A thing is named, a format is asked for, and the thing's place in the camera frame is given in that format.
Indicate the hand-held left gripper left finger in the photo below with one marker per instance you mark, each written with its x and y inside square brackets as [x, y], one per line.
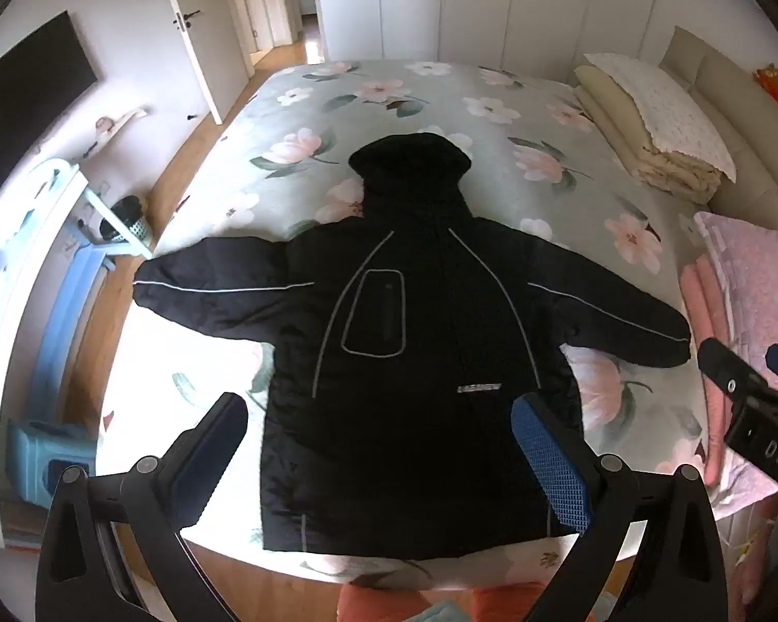
[212, 444]

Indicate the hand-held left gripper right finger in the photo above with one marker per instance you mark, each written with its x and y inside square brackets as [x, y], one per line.
[551, 466]

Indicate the black hooded jacket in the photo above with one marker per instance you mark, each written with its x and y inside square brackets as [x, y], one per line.
[421, 337]

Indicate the salmon folded blanket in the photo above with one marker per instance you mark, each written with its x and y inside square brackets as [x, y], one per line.
[703, 324]

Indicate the pink quilted blanket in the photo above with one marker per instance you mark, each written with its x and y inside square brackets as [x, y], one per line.
[745, 272]

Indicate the light blue plastic stool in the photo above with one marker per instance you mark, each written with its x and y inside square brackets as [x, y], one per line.
[45, 460]

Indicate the teal cloth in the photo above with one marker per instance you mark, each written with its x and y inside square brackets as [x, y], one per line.
[444, 612]

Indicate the orange cloth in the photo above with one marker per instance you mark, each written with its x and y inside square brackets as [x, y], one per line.
[363, 606]

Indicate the black patterned basket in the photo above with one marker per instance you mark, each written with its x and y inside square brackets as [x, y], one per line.
[124, 220]

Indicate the folded cream quilt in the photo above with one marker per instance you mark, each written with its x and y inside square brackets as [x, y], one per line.
[622, 136]

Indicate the white floral pillow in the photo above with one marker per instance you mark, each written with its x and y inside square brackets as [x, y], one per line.
[668, 110]

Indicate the beige padded headboard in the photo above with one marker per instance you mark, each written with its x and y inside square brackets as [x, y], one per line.
[732, 91]

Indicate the orange plush toy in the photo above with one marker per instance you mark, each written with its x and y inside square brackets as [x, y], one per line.
[773, 83]

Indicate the bed with floral sheet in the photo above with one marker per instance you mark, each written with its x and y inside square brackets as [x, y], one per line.
[428, 97]

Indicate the white room door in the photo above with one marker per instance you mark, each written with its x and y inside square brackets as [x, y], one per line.
[201, 52]

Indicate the white wardrobe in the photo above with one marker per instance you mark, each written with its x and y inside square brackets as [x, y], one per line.
[480, 0]

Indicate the white children's bed frame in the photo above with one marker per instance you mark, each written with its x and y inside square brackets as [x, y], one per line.
[19, 272]

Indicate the beige wall toy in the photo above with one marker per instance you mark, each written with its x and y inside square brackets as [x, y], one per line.
[110, 126]

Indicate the black wall television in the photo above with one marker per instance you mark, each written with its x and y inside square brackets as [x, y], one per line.
[26, 110]

